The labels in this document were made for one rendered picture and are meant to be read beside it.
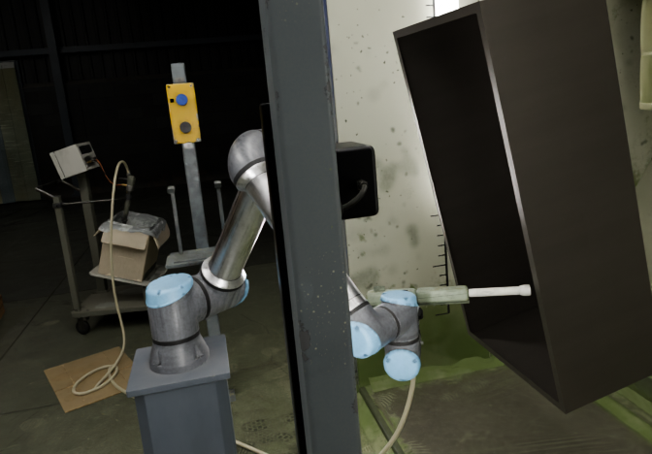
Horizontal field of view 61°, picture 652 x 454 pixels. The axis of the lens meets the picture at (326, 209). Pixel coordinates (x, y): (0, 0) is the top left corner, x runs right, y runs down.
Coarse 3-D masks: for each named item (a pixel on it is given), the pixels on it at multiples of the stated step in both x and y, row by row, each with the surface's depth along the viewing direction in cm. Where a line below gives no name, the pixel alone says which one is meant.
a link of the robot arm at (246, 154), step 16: (240, 144) 144; (256, 144) 144; (240, 160) 140; (256, 160) 140; (240, 176) 140; (256, 176) 140; (256, 192) 140; (272, 224) 138; (352, 288) 131; (352, 304) 129; (368, 304) 131; (352, 320) 128; (368, 320) 127; (384, 320) 130; (352, 336) 126; (368, 336) 124; (384, 336) 128; (368, 352) 125
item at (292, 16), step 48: (288, 0) 46; (288, 48) 46; (288, 96) 47; (288, 144) 48; (288, 192) 49; (336, 192) 50; (288, 240) 50; (336, 240) 50; (336, 288) 51; (336, 336) 52; (336, 384) 53; (336, 432) 54
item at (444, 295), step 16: (384, 288) 172; (432, 288) 169; (448, 288) 167; (464, 288) 165; (480, 288) 166; (496, 288) 164; (512, 288) 163; (528, 288) 162; (432, 304) 168; (448, 304) 167
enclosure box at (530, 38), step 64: (512, 0) 137; (576, 0) 141; (448, 64) 199; (512, 64) 140; (576, 64) 144; (448, 128) 204; (512, 128) 143; (576, 128) 148; (448, 192) 208; (512, 192) 215; (576, 192) 151; (512, 256) 220; (576, 256) 155; (640, 256) 160; (512, 320) 222; (576, 320) 159; (640, 320) 165; (576, 384) 163
